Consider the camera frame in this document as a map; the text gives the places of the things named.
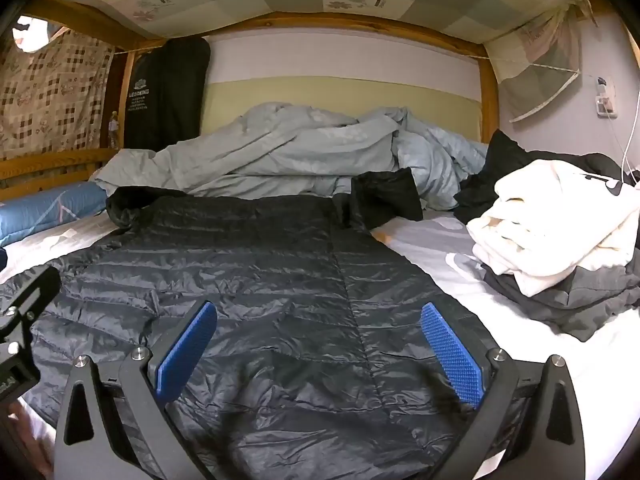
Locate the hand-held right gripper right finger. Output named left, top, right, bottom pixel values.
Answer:
left=420, top=302, right=586, bottom=480

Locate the dark grey garment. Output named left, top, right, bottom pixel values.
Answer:
left=482, top=255, right=640, bottom=343

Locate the blue patterned pillow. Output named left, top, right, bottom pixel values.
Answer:
left=0, top=182, right=108, bottom=248

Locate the white sweatshirt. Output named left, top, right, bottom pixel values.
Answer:
left=467, top=159, right=640, bottom=297

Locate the person's left hand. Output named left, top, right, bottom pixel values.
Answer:
left=7, top=400, right=53, bottom=478

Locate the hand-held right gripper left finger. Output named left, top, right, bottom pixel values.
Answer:
left=52, top=301, right=218, bottom=480

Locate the white cable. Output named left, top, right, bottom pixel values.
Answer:
left=620, top=77, right=640, bottom=186

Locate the white wall socket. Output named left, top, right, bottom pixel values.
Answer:
left=595, top=76, right=618, bottom=118

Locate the wooden bed frame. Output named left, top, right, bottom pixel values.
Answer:
left=0, top=0, right=501, bottom=186

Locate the black down jacket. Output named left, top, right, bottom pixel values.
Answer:
left=0, top=167, right=526, bottom=480

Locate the black garment bag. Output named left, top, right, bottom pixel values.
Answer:
left=122, top=36, right=212, bottom=151

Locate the checkered floral curtain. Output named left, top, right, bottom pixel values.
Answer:
left=0, top=27, right=116, bottom=161

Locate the light blue duvet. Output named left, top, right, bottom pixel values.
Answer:
left=90, top=102, right=491, bottom=211

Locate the black cloth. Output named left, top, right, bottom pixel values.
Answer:
left=452, top=130, right=626, bottom=226

